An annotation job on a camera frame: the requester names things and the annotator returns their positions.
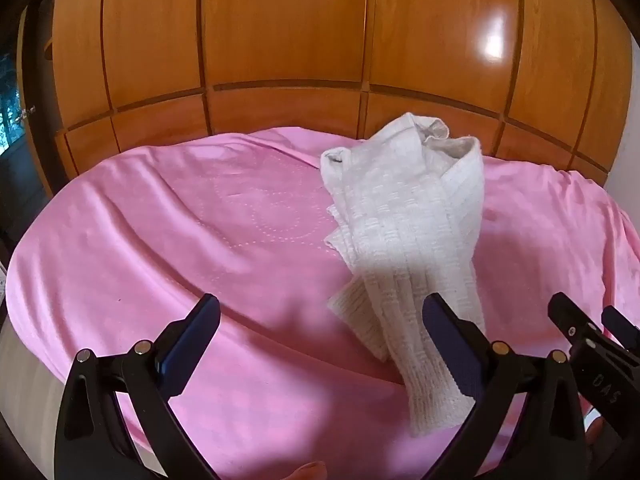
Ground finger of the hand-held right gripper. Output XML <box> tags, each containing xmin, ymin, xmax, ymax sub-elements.
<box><xmin>547</xmin><ymin>292</ymin><xmax>597</xmax><ymax>348</ymax></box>
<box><xmin>601</xmin><ymin>305</ymin><xmax>640</xmax><ymax>348</ymax></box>

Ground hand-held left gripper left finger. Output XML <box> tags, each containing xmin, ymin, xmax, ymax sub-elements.
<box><xmin>54</xmin><ymin>294</ymin><xmax>222</xmax><ymax>480</ymax></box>

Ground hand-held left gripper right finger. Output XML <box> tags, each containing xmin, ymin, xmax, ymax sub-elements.
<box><xmin>422</xmin><ymin>292</ymin><xmax>589</xmax><ymax>480</ymax></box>

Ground white knitted sweater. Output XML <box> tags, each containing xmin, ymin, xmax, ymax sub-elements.
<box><xmin>320</xmin><ymin>112</ymin><xmax>489</xmax><ymax>436</ymax></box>

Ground person's right hand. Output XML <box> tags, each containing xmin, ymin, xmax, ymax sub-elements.
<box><xmin>584</xmin><ymin>406</ymin><xmax>610</xmax><ymax>462</ymax></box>

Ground pink blanket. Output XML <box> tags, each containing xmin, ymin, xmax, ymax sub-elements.
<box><xmin>7</xmin><ymin>127</ymin><xmax>640</xmax><ymax>480</ymax></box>

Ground person's bare leg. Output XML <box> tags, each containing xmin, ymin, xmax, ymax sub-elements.
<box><xmin>284</xmin><ymin>461</ymin><xmax>328</xmax><ymax>480</ymax></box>

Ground window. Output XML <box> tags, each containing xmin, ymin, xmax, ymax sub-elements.
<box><xmin>0</xmin><ymin>42</ymin><xmax>24</xmax><ymax>157</ymax></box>

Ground wooden wardrobe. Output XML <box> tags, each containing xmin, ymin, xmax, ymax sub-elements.
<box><xmin>50</xmin><ymin>0</ymin><xmax>634</xmax><ymax>187</ymax></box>

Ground white bed frame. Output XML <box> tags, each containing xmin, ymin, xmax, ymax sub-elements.
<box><xmin>0</xmin><ymin>260</ymin><xmax>71</xmax><ymax>480</ymax></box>

